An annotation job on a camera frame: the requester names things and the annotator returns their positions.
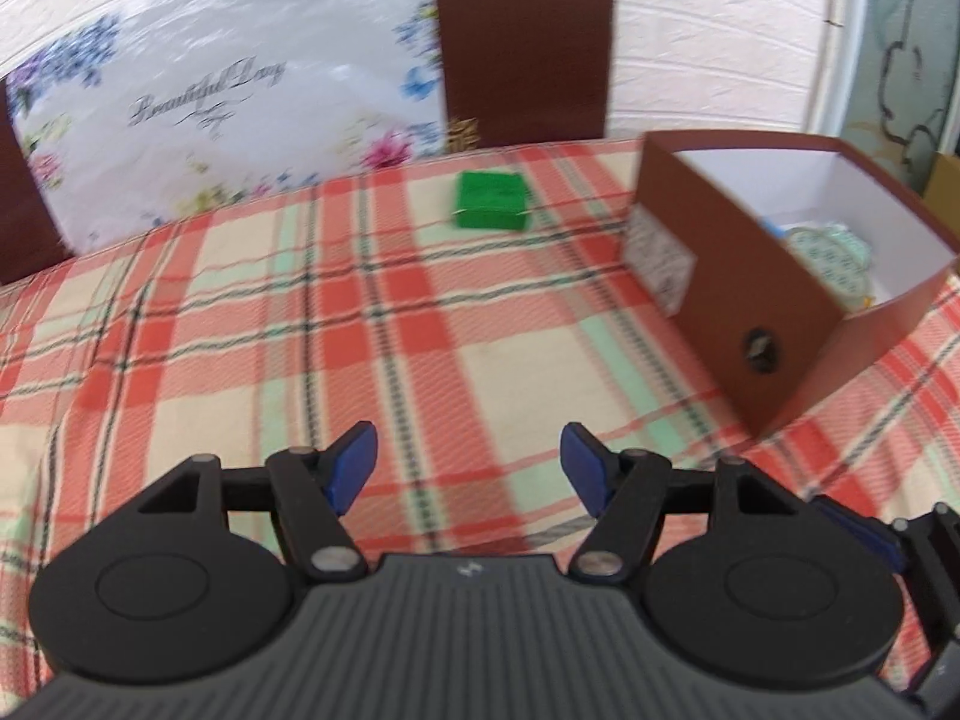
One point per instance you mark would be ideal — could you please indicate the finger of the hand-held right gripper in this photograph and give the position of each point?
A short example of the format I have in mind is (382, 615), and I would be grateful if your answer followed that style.
(862, 532)

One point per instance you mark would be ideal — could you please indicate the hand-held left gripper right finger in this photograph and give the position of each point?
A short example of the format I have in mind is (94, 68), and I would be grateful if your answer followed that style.
(589, 469)

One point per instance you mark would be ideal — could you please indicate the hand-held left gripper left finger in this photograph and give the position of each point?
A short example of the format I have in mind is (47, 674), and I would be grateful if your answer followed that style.
(349, 469)

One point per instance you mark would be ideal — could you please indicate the brown cardboard box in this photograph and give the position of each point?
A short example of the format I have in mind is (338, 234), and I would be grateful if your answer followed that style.
(720, 307)

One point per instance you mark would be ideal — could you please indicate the green box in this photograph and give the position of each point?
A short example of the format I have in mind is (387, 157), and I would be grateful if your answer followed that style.
(491, 199)

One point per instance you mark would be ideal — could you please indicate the tan cardboard carton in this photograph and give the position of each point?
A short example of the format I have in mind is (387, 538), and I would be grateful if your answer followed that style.
(943, 191)

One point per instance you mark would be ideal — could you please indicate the floral printed plastic bag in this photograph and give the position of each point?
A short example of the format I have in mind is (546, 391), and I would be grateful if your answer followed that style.
(225, 90)

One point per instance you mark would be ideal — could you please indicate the brown chair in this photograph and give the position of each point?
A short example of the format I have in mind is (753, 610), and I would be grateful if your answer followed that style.
(22, 217)
(525, 37)

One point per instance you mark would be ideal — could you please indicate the cartoon printed panel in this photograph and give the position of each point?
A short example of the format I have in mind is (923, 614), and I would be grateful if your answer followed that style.
(907, 52)

